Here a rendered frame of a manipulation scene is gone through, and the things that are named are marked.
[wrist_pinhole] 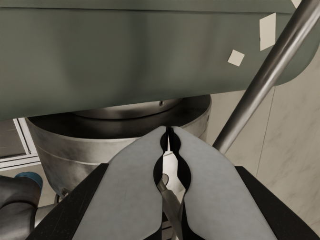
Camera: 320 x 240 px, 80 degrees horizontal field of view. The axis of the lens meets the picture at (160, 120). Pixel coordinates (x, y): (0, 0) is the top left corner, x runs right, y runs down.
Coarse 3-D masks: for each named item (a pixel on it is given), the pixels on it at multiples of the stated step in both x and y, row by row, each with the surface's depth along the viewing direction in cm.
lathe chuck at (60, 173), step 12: (204, 132) 30; (36, 144) 27; (48, 156) 25; (168, 156) 25; (48, 168) 27; (60, 168) 25; (72, 168) 24; (84, 168) 24; (168, 168) 26; (48, 180) 31; (60, 180) 27; (72, 180) 26; (168, 180) 27; (60, 192) 29
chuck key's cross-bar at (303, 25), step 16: (304, 0) 9; (304, 16) 9; (288, 32) 10; (304, 32) 10; (272, 48) 11; (288, 48) 10; (272, 64) 11; (256, 80) 12; (272, 80) 11; (256, 96) 12; (240, 112) 13; (224, 128) 14; (240, 128) 13; (224, 144) 14
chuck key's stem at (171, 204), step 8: (160, 184) 25; (168, 192) 24; (168, 200) 23; (176, 200) 23; (168, 208) 22; (176, 208) 22; (168, 216) 22; (176, 216) 21; (176, 224) 20; (176, 232) 20
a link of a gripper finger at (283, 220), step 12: (240, 168) 8; (252, 180) 8; (252, 192) 7; (264, 192) 7; (264, 204) 7; (276, 204) 7; (264, 216) 6; (276, 216) 6; (288, 216) 6; (276, 228) 6; (288, 228) 6; (300, 228) 6
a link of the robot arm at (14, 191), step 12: (0, 180) 45; (12, 180) 47; (24, 180) 49; (36, 180) 51; (0, 192) 44; (12, 192) 46; (24, 192) 46; (36, 192) 49; (0, 204) 44; (36, 204) 47
